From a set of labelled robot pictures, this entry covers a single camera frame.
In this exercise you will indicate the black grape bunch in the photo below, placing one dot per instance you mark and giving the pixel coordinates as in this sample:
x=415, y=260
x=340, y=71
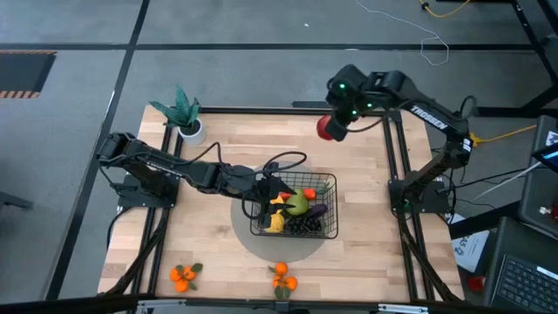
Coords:
x=303, y=224

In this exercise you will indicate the black keyboard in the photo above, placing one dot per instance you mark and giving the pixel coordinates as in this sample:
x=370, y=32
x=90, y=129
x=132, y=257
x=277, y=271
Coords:
x=527, y=285

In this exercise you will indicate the black desk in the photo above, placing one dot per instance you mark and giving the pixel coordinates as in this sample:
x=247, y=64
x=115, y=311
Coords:
x=510, y=235

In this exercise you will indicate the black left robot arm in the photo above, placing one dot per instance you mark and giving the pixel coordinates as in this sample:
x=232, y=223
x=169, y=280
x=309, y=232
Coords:
x=152, y=163

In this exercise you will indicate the tangerine cluster with leaves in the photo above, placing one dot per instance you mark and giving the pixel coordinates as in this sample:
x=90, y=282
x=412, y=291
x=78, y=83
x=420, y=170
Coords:
x=281, y=268
x=182, y=277

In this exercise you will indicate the small red object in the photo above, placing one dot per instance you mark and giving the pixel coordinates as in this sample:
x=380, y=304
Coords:
x=476, y=283

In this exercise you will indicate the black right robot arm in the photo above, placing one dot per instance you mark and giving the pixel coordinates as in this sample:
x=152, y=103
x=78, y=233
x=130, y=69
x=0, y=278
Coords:
x=429, y=118

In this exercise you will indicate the white printed paper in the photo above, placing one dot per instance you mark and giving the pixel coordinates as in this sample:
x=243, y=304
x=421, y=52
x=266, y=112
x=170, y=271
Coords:
x=473, y=253

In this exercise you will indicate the purple eggplant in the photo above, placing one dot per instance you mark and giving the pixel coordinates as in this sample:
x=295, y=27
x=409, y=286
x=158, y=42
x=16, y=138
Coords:
x=318, y=210

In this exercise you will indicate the green pear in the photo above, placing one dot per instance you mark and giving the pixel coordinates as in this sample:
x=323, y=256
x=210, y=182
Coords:
x=297, y=202

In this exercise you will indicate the green plant white pot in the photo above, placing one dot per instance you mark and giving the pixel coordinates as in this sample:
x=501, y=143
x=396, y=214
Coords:
x=185, y=115

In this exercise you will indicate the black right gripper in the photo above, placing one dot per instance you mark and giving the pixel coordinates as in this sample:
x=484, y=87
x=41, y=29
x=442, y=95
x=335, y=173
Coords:
x=351, y=91

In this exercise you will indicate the thin white rod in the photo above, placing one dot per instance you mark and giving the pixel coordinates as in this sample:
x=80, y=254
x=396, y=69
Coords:
x=505, y=181

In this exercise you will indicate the round grey mat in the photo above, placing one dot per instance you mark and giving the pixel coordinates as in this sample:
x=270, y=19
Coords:
x=279, y=250

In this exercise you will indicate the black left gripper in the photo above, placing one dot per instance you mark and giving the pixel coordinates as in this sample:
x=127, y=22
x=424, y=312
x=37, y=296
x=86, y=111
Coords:
x=250, y=187

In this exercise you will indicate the black hazard-striped floor plate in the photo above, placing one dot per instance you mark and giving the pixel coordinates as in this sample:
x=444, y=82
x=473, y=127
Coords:
x=22, y=72

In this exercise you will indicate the grey stand foot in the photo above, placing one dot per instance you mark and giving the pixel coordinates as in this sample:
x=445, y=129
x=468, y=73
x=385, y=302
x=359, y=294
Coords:
x=13, y=200

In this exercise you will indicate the yellow banana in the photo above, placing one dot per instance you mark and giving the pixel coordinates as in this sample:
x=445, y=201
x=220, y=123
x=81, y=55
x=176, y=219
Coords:
x=277, y=200

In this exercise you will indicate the black aluminium table frame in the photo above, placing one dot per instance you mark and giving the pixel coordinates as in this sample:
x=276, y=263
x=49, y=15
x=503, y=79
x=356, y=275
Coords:
x=261, y=111

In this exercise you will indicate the orange carrot green top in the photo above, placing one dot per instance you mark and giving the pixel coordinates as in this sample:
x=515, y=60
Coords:
x=309, y=194

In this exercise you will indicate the black floor stand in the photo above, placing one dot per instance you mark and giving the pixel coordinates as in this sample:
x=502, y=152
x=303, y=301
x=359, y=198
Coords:
x=501, y=111

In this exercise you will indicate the tablet with lit screen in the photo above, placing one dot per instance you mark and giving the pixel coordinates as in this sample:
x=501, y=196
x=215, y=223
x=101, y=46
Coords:
x=550, y=157

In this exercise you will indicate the yellow lemon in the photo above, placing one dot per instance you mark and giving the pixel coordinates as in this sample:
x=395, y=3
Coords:
x=275, y=223

